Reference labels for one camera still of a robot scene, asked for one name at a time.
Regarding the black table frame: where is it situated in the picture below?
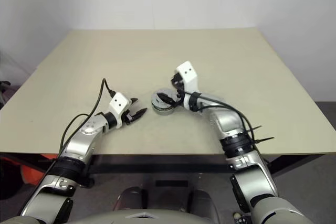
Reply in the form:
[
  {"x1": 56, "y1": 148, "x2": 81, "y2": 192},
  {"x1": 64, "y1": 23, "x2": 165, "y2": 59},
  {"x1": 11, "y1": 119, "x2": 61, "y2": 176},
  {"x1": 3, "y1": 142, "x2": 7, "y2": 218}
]
[{"x1": 0, "y1": 153, "x2": 336, "y2": 188}]

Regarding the round silver motor lid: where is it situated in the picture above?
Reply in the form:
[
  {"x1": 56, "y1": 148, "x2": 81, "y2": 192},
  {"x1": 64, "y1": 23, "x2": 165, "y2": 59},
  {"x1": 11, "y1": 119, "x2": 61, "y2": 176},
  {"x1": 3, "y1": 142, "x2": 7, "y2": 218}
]
[{"x1": 151, "y1": 87, "x2": 182, "y2": 109}]

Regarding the dark rounded shape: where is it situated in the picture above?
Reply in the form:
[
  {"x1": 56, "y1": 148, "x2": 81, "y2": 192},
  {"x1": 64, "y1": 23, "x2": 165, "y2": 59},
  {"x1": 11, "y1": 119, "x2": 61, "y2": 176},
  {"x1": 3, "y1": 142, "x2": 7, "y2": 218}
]
[
  {"x1": 115, "y1": 186, "x2": 148, "y2": 213},
  {"x1": 188, "y1": 189, "x2": 220, "y2": 214}
]

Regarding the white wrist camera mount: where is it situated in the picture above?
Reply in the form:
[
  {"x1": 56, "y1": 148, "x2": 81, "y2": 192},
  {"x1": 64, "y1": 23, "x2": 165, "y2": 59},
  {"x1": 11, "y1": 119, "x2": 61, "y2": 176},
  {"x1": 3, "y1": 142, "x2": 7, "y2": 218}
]
[
  {"x1": 175, "y1": 61, "x2": 200, "y2": 110},
  {"x1": 109, "y1": 92, "x2": 132, "y2": 129}
]

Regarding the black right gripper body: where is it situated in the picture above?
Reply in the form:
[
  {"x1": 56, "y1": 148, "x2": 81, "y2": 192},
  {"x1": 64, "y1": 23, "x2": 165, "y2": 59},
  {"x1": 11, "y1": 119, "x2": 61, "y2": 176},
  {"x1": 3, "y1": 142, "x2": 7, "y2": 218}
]
[{"x1": 175, "y1": 78, "x2": 186, "y2": 104}]

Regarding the black rectangular strip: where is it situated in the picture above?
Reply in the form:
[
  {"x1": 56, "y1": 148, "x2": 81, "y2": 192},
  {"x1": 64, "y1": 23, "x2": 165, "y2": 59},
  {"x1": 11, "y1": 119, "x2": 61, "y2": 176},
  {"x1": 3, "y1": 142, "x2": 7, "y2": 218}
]
[{"x1": 155, "y1": 180, "x2": 189, "y2": 188}]

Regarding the dark equipment beside table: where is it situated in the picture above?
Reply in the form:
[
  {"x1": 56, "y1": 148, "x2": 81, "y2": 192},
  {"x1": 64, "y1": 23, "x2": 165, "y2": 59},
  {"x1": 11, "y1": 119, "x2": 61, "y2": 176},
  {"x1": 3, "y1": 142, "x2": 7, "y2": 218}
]
[{"x1": 0, "y1": 81, "x2": 11, "y2": 104}]

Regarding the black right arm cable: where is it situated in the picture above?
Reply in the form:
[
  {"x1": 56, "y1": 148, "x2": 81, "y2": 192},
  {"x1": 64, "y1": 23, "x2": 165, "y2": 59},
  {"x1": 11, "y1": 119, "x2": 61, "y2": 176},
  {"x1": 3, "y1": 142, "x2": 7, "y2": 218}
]
[{"x1": 181, "y1": 90, "x2": 259, "y2": 147}]

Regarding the black cable tie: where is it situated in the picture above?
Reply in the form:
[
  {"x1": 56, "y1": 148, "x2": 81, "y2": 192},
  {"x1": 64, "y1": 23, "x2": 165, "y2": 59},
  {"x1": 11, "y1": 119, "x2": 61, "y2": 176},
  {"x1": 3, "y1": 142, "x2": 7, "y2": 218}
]
[
  {"x1": 246, "y1": 124, "x2": 263, "y2": 133},
  {"x1": 256, "y1": 136, "x2": 275, "y2": 144}
]

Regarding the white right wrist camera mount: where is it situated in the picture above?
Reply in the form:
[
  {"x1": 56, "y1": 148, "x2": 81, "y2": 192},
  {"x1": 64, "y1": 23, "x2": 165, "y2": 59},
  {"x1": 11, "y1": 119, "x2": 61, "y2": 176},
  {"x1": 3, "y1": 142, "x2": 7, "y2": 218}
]
[{"x1": 175, "y1": 61, "x2": 200, "y2": 110}]

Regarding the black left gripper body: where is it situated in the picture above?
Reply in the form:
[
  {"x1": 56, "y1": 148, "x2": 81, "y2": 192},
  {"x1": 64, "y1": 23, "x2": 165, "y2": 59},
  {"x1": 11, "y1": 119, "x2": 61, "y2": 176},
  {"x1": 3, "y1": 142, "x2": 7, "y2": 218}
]
[{"x1": 122, "y1": 108, "x2": 134, "y2": 125}]

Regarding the black bag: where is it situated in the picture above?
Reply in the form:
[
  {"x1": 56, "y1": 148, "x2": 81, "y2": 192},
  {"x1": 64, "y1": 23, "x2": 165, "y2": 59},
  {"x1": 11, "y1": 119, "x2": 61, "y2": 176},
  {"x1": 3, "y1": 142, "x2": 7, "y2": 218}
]
[{"x1": 0, "y1": 155, "x2": 24, "y2": 201}]

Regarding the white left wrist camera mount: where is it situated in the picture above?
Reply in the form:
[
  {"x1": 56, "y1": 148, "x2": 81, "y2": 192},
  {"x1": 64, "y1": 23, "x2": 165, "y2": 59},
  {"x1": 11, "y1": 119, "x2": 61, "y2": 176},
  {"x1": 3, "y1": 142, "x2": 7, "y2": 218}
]
[{"x1": 109, "y1": 92, "x2": 132, "y2": 129}]

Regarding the grey robot torso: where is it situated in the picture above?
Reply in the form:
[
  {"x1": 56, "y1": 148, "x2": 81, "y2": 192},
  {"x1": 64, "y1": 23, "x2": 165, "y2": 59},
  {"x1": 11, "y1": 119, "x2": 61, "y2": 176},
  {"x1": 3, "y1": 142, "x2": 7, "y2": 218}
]
[{"x1": 60, "y1": 207, "x2": 237, "y2": 224}]

